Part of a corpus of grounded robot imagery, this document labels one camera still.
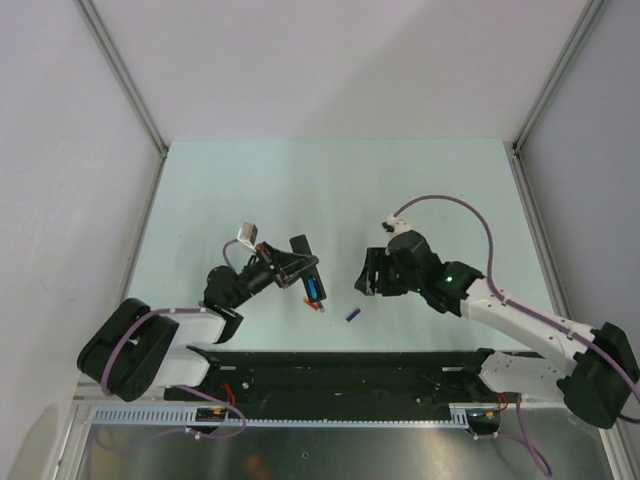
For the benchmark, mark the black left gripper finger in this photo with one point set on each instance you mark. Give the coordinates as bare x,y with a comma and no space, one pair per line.
301,270
283,259

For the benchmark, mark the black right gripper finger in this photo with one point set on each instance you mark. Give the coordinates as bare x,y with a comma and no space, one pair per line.
364,274
370,286

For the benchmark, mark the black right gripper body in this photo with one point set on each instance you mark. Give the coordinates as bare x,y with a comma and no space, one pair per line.
390,281

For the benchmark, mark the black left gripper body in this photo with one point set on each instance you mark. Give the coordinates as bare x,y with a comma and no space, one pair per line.
278,271

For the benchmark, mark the black remote control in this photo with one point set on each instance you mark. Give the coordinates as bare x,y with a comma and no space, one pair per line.
300,244

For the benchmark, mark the blue battery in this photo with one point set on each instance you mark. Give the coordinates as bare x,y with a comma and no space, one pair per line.
313,291

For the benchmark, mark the orange battery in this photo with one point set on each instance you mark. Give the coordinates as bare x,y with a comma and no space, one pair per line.
310,304

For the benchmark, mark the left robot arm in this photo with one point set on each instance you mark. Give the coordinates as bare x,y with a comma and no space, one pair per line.
140,347

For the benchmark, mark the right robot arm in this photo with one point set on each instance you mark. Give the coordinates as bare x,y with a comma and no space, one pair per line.
593,371

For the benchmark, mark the purple battery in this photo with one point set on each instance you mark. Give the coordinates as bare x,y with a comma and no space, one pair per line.
351,316

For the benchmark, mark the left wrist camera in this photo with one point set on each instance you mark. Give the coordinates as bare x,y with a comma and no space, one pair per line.
247,236

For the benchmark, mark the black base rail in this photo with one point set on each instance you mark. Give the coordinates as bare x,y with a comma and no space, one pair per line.
370,388

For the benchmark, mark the left aluminium frame post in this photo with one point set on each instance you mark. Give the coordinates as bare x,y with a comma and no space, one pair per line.
107,46

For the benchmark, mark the aluminium frame post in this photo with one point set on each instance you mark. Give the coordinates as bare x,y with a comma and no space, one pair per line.
573,46
107,46

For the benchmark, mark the right aluminium frame post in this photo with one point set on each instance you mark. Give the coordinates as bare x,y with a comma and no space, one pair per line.
573,46

